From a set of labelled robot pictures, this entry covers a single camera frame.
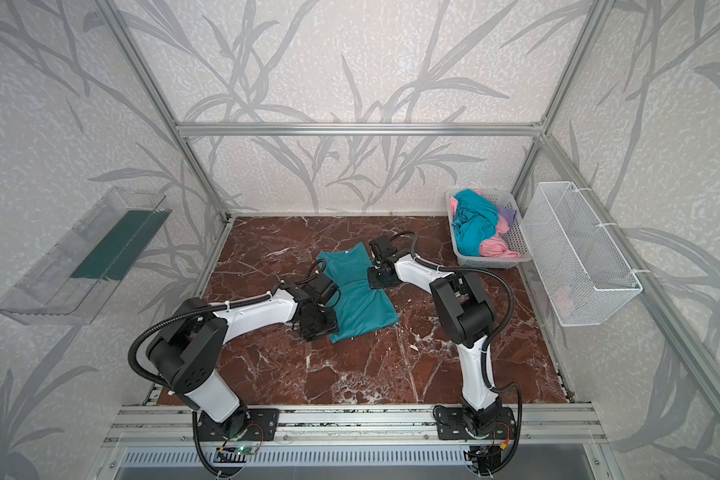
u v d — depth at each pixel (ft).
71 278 2.10
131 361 1.45
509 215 3.65
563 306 2.40
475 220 3.45
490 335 1.78
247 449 2.31
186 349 1.50
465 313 1.75
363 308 3.06
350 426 2.47
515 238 3.49
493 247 3.34
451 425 2.40
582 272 2.02
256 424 2.38
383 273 2.42
